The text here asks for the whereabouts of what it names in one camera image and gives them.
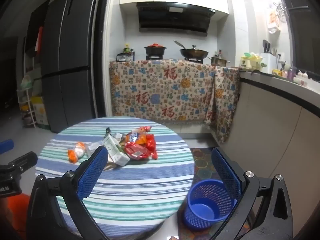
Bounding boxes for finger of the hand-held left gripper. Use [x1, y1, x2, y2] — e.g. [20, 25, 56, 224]
[7, 151, 38, 175]
[0, 139, 15, 155]

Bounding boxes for white wire rack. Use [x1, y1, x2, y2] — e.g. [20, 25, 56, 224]
[17, 75, 38, 128]

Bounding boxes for black pot with red lid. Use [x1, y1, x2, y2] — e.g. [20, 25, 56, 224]
[144, 43, 167, 57]

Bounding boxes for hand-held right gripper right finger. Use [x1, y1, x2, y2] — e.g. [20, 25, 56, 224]
[204, 147, 293, 240]

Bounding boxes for green white carton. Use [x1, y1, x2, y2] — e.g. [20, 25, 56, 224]
[103, 134, 130, 167]

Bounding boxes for white utensil holder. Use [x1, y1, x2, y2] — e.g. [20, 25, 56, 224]
[259, 40, 278, 74]

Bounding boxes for striped round tablecloth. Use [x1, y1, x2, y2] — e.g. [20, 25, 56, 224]
[35, 116, 195, 240]

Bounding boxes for blue mesh wastebasket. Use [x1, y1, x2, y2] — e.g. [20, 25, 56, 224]
[182, 179, 238, 231]

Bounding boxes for yellow white box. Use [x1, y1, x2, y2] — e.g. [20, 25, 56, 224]
[32, 96, 50, 128]

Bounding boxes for large printed cloth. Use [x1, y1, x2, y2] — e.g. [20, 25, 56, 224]
[109, 59, 217, 127]

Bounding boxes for hanging printed bag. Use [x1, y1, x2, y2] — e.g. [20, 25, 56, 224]
[267, 4, 282, 34]

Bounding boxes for kitchen counter cabinet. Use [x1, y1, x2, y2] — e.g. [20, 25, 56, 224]
[225, 69, 320, 220]

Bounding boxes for patterned hexagon floor mat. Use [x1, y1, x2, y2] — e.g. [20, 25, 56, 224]
[179, 148, 253, 240]

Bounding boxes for narrow printed cloth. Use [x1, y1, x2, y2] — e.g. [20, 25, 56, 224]
[205, 66, 241, 144]

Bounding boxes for small orange white packet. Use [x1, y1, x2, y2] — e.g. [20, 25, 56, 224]
[67, 142, 87, 164]

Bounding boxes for black wok with lid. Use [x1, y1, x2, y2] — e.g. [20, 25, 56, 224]
[173, 40, 209, 59]

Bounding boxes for dark window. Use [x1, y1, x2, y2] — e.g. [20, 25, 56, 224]
[287, 0, 320, 82]

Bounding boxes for red snack wrapper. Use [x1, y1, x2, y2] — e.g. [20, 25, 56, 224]
[124, 134, 158, 161]

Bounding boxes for silver foil wrapper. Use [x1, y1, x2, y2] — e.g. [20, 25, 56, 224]
[114, 132, 128, 145]

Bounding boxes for orange snack bag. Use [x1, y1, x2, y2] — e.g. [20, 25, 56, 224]
[124, 126, 153, 146]

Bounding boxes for yellow green plastic containers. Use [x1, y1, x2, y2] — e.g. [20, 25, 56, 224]
[240, 52, 264, 71]

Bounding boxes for dark grey refrigerator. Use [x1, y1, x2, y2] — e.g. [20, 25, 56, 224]
[40, 0, 104, 133]

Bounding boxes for black range hood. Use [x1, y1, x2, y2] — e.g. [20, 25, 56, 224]
[136, 2, 215, 37]

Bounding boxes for red plastic object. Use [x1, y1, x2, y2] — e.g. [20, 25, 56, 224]
[6, 194, 28, 234]

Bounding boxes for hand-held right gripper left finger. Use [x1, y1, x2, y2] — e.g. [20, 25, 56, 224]
[26, 145, 109, 240]

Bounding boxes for steel pot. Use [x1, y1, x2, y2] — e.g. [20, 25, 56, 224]
[208, 56, 230, 67]

